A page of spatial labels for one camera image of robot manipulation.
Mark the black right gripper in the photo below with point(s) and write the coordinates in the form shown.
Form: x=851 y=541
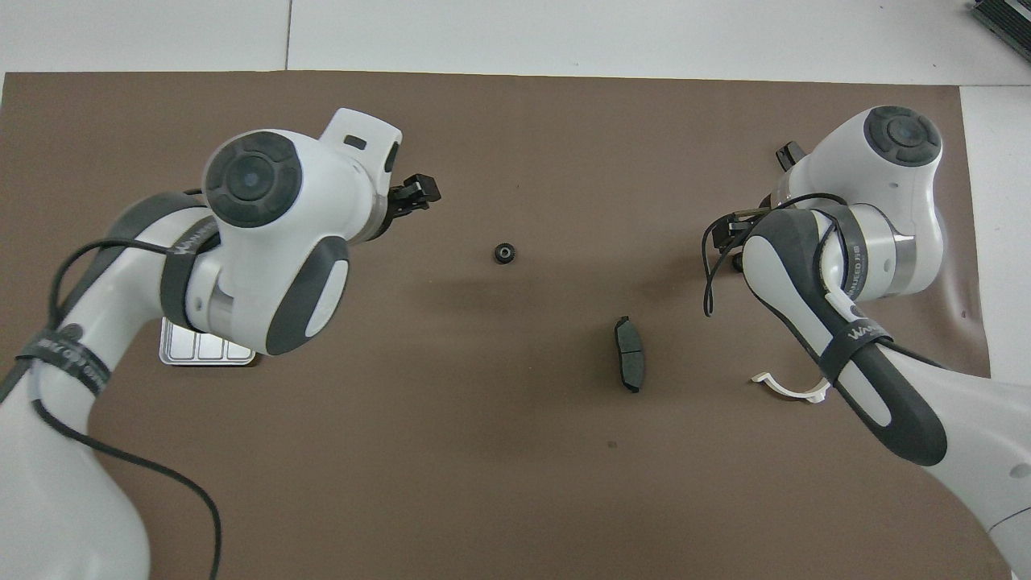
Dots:
x=734 y=229

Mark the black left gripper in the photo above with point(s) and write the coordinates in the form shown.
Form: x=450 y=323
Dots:
x=396 y=201

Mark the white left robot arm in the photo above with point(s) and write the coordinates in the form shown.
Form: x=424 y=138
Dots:
x=266 y=242

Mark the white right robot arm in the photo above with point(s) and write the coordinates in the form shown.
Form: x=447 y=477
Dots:
x=878 y=209

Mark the grey metal tray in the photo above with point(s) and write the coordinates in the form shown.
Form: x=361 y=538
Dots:
x=201 y=352

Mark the slim dark grey brake pad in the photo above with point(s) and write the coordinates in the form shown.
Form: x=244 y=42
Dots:
x=629 y=354

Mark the brown table mat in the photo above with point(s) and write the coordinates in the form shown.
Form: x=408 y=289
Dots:
x=499 y=451

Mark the black ridged device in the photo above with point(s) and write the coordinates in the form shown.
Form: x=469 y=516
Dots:
x=1007 y=24

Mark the white curved plastic bracket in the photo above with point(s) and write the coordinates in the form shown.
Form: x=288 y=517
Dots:
x=785 y=392

